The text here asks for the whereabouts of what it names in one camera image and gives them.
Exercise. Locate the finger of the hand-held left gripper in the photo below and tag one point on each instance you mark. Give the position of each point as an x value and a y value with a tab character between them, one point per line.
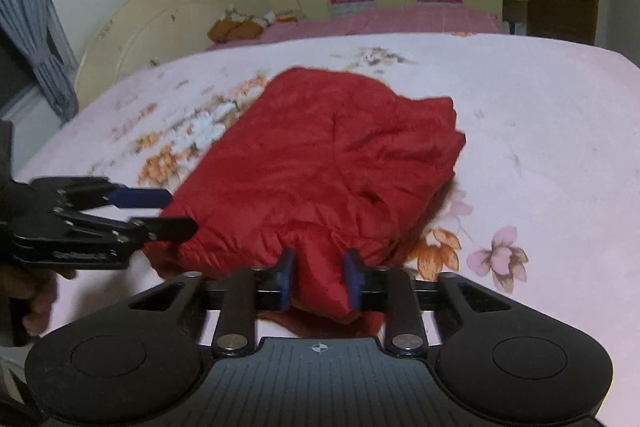
170	228
145	197

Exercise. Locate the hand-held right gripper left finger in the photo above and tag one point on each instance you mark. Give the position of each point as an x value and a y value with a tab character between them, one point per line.
284	277

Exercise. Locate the red padded jacket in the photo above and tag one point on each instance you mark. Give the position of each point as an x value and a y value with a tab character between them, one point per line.
320	177

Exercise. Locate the pink floral blanket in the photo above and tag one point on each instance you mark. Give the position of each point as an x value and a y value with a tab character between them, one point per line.
525	147

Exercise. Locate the grey curtain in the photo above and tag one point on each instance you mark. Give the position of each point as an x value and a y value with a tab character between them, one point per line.
35	17

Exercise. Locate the pink bed sheet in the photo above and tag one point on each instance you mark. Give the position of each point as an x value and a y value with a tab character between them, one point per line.
380	22

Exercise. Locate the person's left hand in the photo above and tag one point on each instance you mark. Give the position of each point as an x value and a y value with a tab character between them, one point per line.
40	307

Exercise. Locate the orange plush toy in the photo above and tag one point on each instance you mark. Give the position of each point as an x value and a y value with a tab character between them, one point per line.
237	27

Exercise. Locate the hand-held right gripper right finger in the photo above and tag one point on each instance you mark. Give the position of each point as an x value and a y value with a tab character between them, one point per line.
351	279

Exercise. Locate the cream bed headboard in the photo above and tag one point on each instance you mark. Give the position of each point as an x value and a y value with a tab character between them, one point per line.
145	32

